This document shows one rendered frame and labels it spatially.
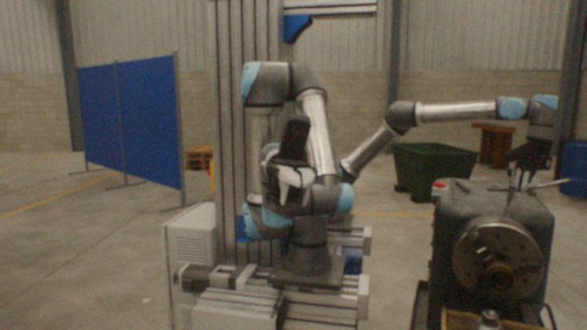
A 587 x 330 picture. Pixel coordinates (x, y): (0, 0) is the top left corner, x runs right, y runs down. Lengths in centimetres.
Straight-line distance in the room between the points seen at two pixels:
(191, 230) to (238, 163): 31
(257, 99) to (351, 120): 1047
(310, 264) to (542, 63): 1222
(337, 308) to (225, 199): 55
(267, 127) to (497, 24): 1177
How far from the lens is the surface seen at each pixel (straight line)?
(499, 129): 998
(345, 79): 1149
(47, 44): 1432
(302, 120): 70
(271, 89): 109
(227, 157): 139
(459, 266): 168
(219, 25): 140
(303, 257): 121
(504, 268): 156
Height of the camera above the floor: 171
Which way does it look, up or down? 11 degrees down
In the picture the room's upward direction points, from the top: straight up
